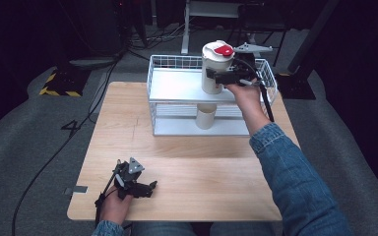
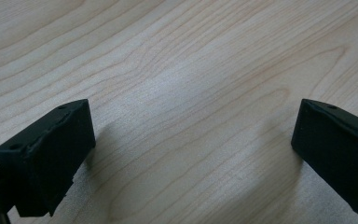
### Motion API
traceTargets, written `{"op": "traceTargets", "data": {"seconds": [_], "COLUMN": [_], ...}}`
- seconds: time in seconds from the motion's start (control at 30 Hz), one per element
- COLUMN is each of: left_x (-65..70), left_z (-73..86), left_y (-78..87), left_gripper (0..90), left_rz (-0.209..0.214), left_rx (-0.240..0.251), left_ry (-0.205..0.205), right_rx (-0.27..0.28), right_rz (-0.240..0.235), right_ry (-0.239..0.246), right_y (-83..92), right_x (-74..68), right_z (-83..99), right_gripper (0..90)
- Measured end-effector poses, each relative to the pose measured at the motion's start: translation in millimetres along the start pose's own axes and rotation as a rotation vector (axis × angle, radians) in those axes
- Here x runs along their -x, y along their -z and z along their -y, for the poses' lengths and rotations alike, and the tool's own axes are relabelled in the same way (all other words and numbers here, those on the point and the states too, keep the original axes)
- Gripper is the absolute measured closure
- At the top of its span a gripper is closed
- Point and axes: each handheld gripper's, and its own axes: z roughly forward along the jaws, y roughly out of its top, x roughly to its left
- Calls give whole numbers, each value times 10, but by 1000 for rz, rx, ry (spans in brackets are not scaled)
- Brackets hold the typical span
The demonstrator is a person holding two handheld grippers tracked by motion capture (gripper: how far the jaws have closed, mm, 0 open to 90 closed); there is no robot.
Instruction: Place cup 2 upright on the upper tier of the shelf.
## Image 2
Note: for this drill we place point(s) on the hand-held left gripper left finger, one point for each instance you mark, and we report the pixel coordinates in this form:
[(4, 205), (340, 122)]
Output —
[(48, 161)]

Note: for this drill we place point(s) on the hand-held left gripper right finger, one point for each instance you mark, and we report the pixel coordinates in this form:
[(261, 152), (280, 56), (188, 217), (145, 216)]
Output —
[(338, 155)]

